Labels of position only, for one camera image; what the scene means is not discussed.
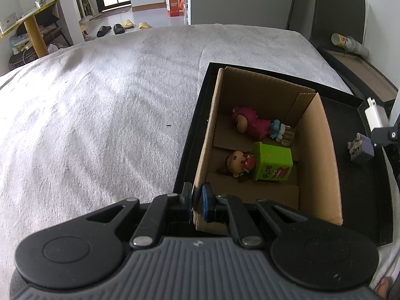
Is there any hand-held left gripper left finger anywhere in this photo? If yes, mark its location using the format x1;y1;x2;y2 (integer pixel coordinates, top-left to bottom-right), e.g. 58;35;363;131
76;181;193;251

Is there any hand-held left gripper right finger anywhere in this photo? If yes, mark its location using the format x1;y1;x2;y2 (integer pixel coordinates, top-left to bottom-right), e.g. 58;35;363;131
201;184;317;251

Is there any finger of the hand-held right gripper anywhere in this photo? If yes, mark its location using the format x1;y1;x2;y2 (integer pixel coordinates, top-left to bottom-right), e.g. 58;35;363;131
371;121;400;147

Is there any white charger plug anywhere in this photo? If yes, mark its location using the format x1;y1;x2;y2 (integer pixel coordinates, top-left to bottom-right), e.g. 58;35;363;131
364;97;390;132

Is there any grey purple toy figure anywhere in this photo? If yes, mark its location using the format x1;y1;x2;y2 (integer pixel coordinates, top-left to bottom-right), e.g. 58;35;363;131
348;133;375;165

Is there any brown haired doll figure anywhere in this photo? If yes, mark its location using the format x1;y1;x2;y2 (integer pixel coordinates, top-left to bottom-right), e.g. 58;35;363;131
216;150;257;182

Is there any black tray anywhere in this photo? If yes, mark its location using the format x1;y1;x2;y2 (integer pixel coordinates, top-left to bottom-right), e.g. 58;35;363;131
172;62;394;247

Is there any brown cardboard box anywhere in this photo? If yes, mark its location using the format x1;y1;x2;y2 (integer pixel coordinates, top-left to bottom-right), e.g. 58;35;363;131
192;66;343;236

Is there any green cube toy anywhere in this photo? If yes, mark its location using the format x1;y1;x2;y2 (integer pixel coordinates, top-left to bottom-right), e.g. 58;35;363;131
251;141;294;182

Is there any pink dinosaur toy figure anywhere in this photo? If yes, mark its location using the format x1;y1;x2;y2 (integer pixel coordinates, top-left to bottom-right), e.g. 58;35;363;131
232;106;274;141

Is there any blue white toy figure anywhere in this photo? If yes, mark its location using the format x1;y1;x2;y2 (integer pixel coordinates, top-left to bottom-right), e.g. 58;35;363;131
269;119;297;147

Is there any dark wooden nightstand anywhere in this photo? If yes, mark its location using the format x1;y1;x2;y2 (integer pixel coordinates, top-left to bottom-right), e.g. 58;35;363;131
317;45;399;104

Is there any stack of paper cups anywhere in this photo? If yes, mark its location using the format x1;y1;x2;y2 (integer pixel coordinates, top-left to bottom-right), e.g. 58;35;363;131
331;33;370;57

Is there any grey headboard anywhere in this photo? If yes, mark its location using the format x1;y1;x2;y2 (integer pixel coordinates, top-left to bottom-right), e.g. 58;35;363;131
309;0;367;46

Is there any person's foot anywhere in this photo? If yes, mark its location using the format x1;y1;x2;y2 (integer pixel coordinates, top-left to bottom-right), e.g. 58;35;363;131
373;276;391;299

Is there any orange cardboard box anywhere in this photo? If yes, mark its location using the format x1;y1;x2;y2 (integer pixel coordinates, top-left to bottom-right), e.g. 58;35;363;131
165;0;183;17

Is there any dark chair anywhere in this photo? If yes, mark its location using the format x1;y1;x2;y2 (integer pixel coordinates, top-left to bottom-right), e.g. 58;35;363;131
15;6;71;49

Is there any yellow table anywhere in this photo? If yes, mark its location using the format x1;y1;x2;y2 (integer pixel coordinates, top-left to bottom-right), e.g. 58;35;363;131
0;0;71;58

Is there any white standing fan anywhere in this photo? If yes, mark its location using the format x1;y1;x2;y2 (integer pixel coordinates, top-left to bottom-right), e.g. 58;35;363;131
70;0;94;22

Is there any white post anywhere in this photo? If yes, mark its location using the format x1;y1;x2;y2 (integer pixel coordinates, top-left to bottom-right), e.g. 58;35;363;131
389;90;400;129

